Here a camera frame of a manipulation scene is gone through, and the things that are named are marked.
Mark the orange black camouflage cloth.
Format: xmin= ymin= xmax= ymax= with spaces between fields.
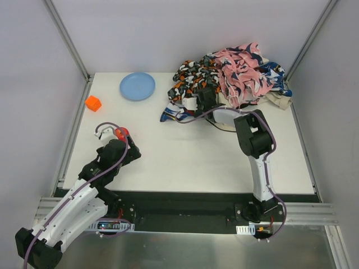
xmin=167 ymin=54 xmax=221 ymax=103

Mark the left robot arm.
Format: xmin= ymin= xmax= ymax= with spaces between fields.
xmin=15 ymin=128 xmax=141 ymax=268

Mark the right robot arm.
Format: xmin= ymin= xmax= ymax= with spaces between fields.
xmin=195 ymin=88 xmax=278 ymax=223

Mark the pink patterned cloth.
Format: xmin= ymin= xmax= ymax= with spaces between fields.
xmin=213 ymin=42 xmax=274 ymax=108

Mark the blue white red cloth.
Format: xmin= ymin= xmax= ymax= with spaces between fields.
xmin=160 ymin=62 xmax=292 ymax=122

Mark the red apple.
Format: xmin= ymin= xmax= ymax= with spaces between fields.
xmin=114 ymin=127 xmax=130 ymax=142

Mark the orange cube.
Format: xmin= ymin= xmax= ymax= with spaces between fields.
xmin=85 ymin=95 xmax=102 ymax=112

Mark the blue plate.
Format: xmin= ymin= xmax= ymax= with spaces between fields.
xmin=119 ymin=72 xmax=155 ymax=101

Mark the beige shorts black trim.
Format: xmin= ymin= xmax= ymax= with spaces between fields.
xmin=207 ymin=92 xmax=292 ymax=132

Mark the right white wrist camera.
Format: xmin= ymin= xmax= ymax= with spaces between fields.
xmin=182 ymin=97 xmax=198 ymax=111

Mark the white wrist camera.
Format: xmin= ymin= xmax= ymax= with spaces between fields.
xmin=95 ymin=127 xmax=118 ymax=146
xmin=182 ymin=97 xmax=198 ymax=111

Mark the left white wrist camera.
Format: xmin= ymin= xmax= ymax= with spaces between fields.
xmin=95 ymin=127 xmax=118 ymax=146

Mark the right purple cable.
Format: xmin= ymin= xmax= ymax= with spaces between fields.
xmin=174 ymin=108 xmax=288 ymax=243

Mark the purple cable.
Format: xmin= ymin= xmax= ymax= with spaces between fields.
xmin=174 ymin=108 xmax=288 ymax=243
xmin=24 ymin=122 xmax=132 ymax=269

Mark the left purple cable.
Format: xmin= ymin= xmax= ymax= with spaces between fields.
xmin=24 ymin=122 xmax=132 ymax=269

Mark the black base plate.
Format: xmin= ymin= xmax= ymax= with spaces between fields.
xmin=53 ymin=188 xmax=322 ymax=235

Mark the left white cable duct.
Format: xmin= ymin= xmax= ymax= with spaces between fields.
xmin=86 ymin=220 xmax=135 ymax=233

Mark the white cable duct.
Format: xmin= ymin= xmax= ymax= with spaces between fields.
xmin=86 ymin=220 xmax=135 ymax=233
xmin=236 ymin=224 xmax=256 ymax=236

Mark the right white cable duct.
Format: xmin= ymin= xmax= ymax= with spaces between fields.
xmin=236 ymin=224 xmax=256 ymax=236

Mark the left aluminium frame post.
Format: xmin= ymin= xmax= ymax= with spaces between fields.
xmin=42 ymin=0 xmax=91 ymax=82

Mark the aluminium frame post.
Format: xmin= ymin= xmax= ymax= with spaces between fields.
xmin=42 ymin=0 xmax=91 ymax=82
xmin=286 ymin=0 xmax=339 ymax=82

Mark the front aluminium rail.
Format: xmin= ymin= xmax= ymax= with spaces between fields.
xmin=33 ymin=197 xmax=339 ymax=226

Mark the right aluminium frame post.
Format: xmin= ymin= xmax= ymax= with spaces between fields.
xmin=286 ymin=0 xmax=339 ymax=82

